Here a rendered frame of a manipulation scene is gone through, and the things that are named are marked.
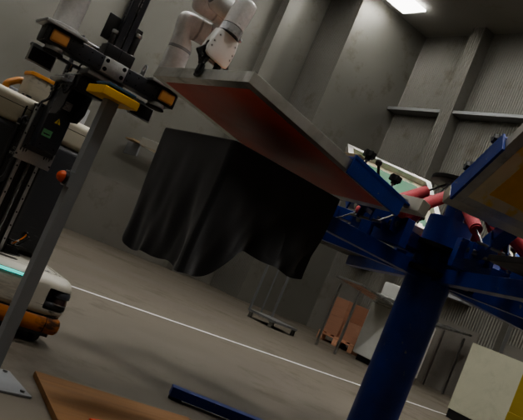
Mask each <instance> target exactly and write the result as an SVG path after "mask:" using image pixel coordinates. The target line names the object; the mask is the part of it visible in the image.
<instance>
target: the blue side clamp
mask: <svg viewBox="0 0 523 420"><path fill-rule="evenodd" d="M348 157H349V158H351V159H352V161H351V164H350V166H349V167H348V169H347V170H346V173H347V174H348V175H349V176H350V177H351V178H352V179H353V180H355V181H356V182H357V183H358V184H359V185H360V186H362V187H363V188H364V189H365V190H366V191H367V192H369V193H370V195H372V196H373V197H374V198H375V199H376V200H377V201H378V202H379V203H380V204H382V205H383V206H384V207H385V208H386V209H387V210H389V211H390V212H391V213H392V214H393V215H394V216H396V217H397V216H398V214H399V212H400V210H401V208H402V206H403V205H404V203H405V201H406V200H405V199H404V198H403V197H402V195H400V194H399V193H398V192H397V191H396V190H395V189H394V188H393V187H392V186H391V185H390V184H389V183H388V182H386V181H385V180H384V179H383V178H382V177H381V176H380V175H379V174H378V173H377V172H375V171H374V170H373V169H372V168H371V167H370V166H369V165H368V164H367V163H366V162H364V161H363V160H362V159H361V158H360V157H359V156H358V155H355V157H351V156H348Z"/></svg>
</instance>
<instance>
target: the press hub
mask: <svg viewBox="0 0 523 420"><path fill-rule="evenodd" d="M458 177H459V176H456V175H453V174H449V173H444V172H436V173H433V174H432V176H431V180H432V182H433V183H434V184H436V185H437V186H440V185H443V184H448V183H453V182H454V181H455V180H456V179H457V178H458ZM464 219H465V218H464V216H463V214H462V211H460V210H458V209H456V208H454V207H452V206H449V205H447V207H446V210H445V212H444V215H440V214H436V213H432V214H430V216H429V217H428V220H427V222H426V225H425V228H424V230H423V233H422V234H421V237H419V240H418V242H419V243H422V244H423V245H425V246H427V247H428V248H430V249H431V253H430V255H429V257H427V256H425V255H422V254H419V253H417V252H415V253H414V255H413V257H412V259H414V260H416V261H417V262H419V263H422V264H423V265H425V266H422V265H420V264H418V263H415V262H409V264H408V265H409V267H411V268H414V269H415V270H417V271H418V272H420V273H421V277H420V278H418V277H414V276H412V275H409V274H407V273H406V275H405V277H404V279H403V282H402V284H401V287H400V290H399V292H398V293H397V296H396V300H395V301H394V304H393V306H392V309H391V312H390V314H389V317H388V319H387V320H386V324H385V327H384V328H383V331H382V333H381V336H380V339H379V341H378V344H377V345H376V349H375V351H374V353H373V355H372V358H371V361H370V363H369V366H368V368H367V370H366V373H365V376H364V378H363V380H362V382H361V386H360V388H359V390H358V393H357V395H356V398H355V400H354V403H353V404H352V407H351V411H350V412H349V415H348V417H347V420H398V419H399V417H400V415H401V411H402V409H403V407H404V405H405V402H406V399H407V397H408V394H409V392H410V390H411V386H412V384H413V382H414V380H415V377H416V374H417V372H418V369H419V367H420V365H421V361H422V359H423V357H424V355H425V352H426V349H427V347H428V344H429V342H430V340H431V336H432V334H433V332H434V330H435V327H436V324H437V322H438V319H439V317H440V315H441V311H442V309H443V307H444V305H445V302H446V299H447V297H448V294H449V292H450V289H449V287H446V286H441V285H440V284H438V283H436V282H432V281H431V277H434V278H442V276H443V273H441V272H437V271H436V270H435V268H444V269H450V270H456V269H454V268H453V267H449V266H447V264H446V263H444V262H441V261H439V258H440V255H441V254H442V253H450V254H451V252H452V250H453V247H454V246H455V243H456V239H457V238H466V239H468V240H471V236H472V233H471V232H470V230H469V228H468V226H467V225H466V224H464V223H463V222H464ZM456 271H458V270H456Z"/></svg>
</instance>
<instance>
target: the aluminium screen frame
mask: <svg viewBox="0 0 523 420"><path fill-rule="evenodd" d="M194 71H195V68H183V67H158V68H157V70H156V71H155V72H154V74H153V76H154V77H155V78H156V79H158V80H159V81H160V82H161V83H163V84H164V85H165V86H167V87H168V88H169V89H171V90H172V91H173V92H174V93H175V94H176V95H177V96H179V97H180V98H181V99H183V100H184V101H185V102H186V103H188V104H189V105H190V106H192V107H193V108H194V109H196V110H197V111H198V112H199V113H200V114H201V115H202V116H204V117H205V118H206V119H208V120H209V121H210V122H211V123H213V124H214V125H215V126H217V127H218V128H219V129H221V130H222V131H223V132H224V133H225V134H226V135H228V136H229V137H230V138H232V139H233V140H236V141H238V140H237V139H235V138H234V137H233V136H232V135H231V134H230V133H229V132H227V131H226V130H225V129H223V128H222V127H221V126H219V125H218V124H217V123H216V122H214V121H213V120H212V119H211V118H209V117H208V116H207V115H206V114H205V113H204V112H202V111H201V110H200V109H199V108H197V107H196V106H195V105H193V104H192V103H191V102H189V101H188V100H187V99H186V98H184V97H183V96H182V95H181V94H180V93H179V92H177V91H176V90H175V89H174V88H172V87H171V86H170V85H168V84H167V83H185V84H196V85H206V86H216V87H226V88H245V89H250V90H252V91H253V92H254V93H255V94H256V95H257V96H258V97H259V98H260V99H261V100H262V101H263V102H264V103H266V104H267V105H268V106H269V107H270V108H272V109H273V110H274V111H275V112H276V113H277V114H279V115H280V116H281V117H282V118H283V119H284V120H286V121H287V122H288V123H289V124H290V125H291V126H292V127H294V128H295V129H296V130H297V131H298V132H299V133H300V134H301V135H302V136H303V137H304V138H306V139H307V140H308V141H309V142H310V143H311V144H313V145H314V146H315V147H316V148H317V149H318V150H320V151H321V152H322V153H323V154H324V155H325V156H326V157H328V158H329V159H330V160H331V161H332V162H333V163H335V164H336V165H337V166H338V167H339V168H340V169H341V170H342V171H343V172H344V173H346V170H347V169H348V167H349V166H350V164H351V161H352V159H351V158H350V157H348V156H347V155H346V154H345V153H344V152H343V151H342V150H341V149H340V148H339V147H338V146H337V145H336V144H335V143H334V142H332V141H331V140H330V139H329V138H328V137H327V136H326V135H325V134H324V133H322V132H321V131H320V130H319V129H318V128H317V127H316V126H315V125H313V124H312V123H311V122H310V121H309V120H308V119H307V118H306V117H304V116H303V115H302V114H301V113H300V112H299V111H298V110H297V109H295V108H294V107H293V106H292V105H291V104H290V103H289V102H288V101H287V100H286V99H285V98H284V97H283V96H282V95H281V94H280V93H278V92H277V91H276V90H275V89H274V88H273V87H272V86H271V85H269V84H268V83H267V82H266V81H265V80H264V79H263V78H262V77H260V76H259V75H258V74H257V73H256V72H251V71H234V70H217V69H203V71H202V73H201V75H200V76H194V75H193V73H194ZM238 142H239V141H238ZM346 174H347V173H346ZM347 175H348V174H347ZM348 176H349V175H348ZM349 177H350V176H349ZM350 178H351V177H350ZM351 179H352V178H351ZM352 180H353V179H352ZM353 181H355V180H353ZM355 182H356V181H355ZM356 183H357V182H356ZM357 184H358V183H357ZM358 185H359V184H358ZM359 186H360V185H359ZM360 187H361V186H360ZM362 188H363V187H362ZM363 189H364V188H363ZM364 190H365V189H364ZM365 191H366V190H365ZM367 193H368V192H367ZM369 194H370V193H369ZM332 195H333V196H335V197H336V198H339V199H341V200H344V201H348V202H351V203H357V204H361V205H364V206H368V207H371V208H377V209H380V210H384V211H388V212H390V211H389V210H387V209H386V208H385V207H384V206H383V205H382V206H383V207H382V206H377V205H374V204H370V203H367V202H361V201H357V200H354V199H350V198H347V197H341V196H337V195H334V194H332ZM373 198H374V197H373Z"/></svg>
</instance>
